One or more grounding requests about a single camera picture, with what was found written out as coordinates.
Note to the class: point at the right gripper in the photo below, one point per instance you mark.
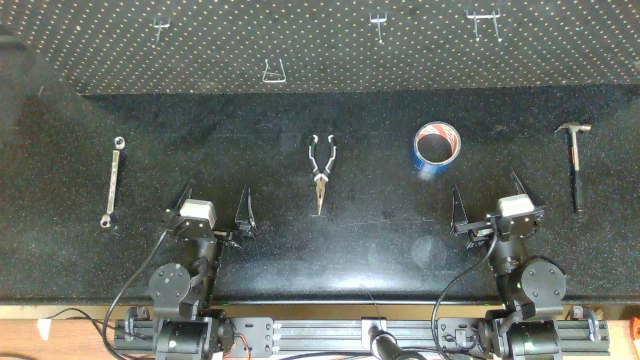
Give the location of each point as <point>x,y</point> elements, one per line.
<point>520,224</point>

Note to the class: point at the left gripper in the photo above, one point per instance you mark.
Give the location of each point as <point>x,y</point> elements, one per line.
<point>197,231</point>

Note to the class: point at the wrench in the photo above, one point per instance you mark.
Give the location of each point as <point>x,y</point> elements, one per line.
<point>113,180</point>

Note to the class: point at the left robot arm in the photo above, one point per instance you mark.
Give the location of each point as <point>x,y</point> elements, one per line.
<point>172,287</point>

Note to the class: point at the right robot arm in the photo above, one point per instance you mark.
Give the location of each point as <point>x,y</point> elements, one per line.
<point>537,287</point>

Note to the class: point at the black pegboard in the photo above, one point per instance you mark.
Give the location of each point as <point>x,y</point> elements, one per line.
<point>320,45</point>

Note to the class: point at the roll of blue tape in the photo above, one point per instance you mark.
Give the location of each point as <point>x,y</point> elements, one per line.
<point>425,165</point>

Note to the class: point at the hammer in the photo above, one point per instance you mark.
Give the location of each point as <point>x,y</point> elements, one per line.
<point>576,165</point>

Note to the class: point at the pliers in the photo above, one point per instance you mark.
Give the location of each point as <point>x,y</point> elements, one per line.
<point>321,175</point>

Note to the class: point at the metal hook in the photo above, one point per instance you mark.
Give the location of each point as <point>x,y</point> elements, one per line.
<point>274,79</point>
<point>484,16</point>
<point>159,24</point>
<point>378,21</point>

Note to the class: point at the orange object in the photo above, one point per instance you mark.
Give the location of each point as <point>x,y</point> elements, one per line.
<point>635,331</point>

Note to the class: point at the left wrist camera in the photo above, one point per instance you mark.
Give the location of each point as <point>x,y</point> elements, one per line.
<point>198,211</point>

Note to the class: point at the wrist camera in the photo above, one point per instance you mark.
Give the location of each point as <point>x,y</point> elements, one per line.
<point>198,211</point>
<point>515,205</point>

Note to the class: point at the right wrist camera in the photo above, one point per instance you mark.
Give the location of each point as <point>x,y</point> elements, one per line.
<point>515,205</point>

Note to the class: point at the mounting rail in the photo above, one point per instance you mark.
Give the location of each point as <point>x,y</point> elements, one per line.
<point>310,332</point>

